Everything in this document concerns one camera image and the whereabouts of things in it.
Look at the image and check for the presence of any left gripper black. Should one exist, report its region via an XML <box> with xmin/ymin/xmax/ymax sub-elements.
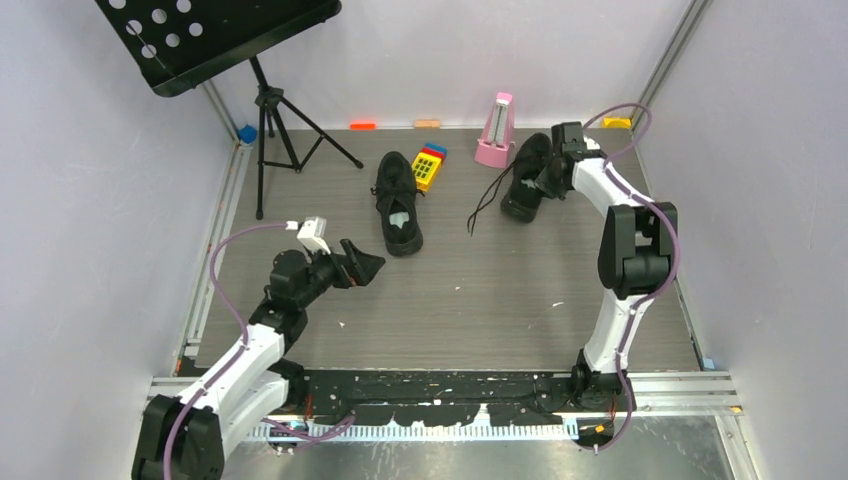
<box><xmin>296</xmin><ymin>239</ymin><xmax>383</xmax><ymax>310</ymax></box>

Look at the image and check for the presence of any black shoe with laces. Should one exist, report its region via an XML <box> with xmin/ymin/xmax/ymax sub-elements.
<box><xmin>500</xmin><ymin>132</ymin><xmax>552</xmax><ymax>223</ymax></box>

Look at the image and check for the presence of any black shoelace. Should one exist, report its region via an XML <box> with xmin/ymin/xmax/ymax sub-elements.
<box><xmin>466</xmin><ymin>163</ymin><xmax>515</xmax><ymax>237</ymax></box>

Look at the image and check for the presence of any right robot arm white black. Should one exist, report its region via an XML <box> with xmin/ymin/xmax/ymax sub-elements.
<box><xmin>535</xmin><ymin>122</ymin><xmax>679</xmax><ymax>411</ymax></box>

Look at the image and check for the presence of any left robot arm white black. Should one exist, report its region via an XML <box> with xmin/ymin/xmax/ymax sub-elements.
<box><xmin>130</xmin><ymin>239</ymin><xmax>386</xmax><ymax>479</ymax></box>

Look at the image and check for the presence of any yellow block in corner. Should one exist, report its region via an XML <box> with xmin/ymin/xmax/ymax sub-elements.
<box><xmin>601</xmin><ymin>116</ymin><xmax>632</xmax><ymax>130</ymax></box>

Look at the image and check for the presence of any pink metronome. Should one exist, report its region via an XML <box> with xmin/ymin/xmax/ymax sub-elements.
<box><xmin>474</xmin><ymin>92</ymin><xmax>514</xmax><ymax>169</ymax></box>

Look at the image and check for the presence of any black shoe tied left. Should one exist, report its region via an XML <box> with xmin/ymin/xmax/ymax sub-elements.
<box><xmin>371</xmin><ymin>151</ymin><xmax>423</xmax><ymax>257</ymax></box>

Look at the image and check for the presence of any yellow toy block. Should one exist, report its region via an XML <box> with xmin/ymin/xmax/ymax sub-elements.
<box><xmin>411</xmin><ymin>151</ymin><xmax>443</xmax><ymax>192</ymax></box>

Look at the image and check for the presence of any tan wooden block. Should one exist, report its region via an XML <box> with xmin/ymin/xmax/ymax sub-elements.
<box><xmin>413</xmin><ymin>119</ymin><xmax>441</xmax><ymax>129</ymax></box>

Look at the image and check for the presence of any blue block in corner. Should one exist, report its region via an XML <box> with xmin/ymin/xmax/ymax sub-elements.
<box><xmin>238</xmin><ymin>125</ymin><xmax>258</xmax><ymax>145</ymax></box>

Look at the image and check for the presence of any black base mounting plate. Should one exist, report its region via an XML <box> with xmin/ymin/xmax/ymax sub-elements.
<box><xmin>245</xmin><ymin>367</ymin><xmax>637</xmax><ymax>429</ymax></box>

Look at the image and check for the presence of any black music stand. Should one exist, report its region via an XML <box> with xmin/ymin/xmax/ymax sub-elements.
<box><xmin>95</xmin><ymin>0</ymin><xmax>364</xmax><ymax>219</ymax></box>

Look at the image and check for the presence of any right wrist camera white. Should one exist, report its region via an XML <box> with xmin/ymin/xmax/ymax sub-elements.
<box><xmin>583</xmin><ymin>137</ymin><xmax>601</xmax><ymax>151</ymax></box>

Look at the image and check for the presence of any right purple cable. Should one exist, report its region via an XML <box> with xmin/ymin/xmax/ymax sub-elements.
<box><xmin>582</xmin><ymin>102</ymin><xmax>682</xmax><ymax>452</ymax></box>

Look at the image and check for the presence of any orange block at wall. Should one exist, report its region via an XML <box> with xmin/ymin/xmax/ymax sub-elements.
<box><xmin>349</xmin><ymin>122</ymin><xmax>377</xmax><ymax>131</ymax></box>

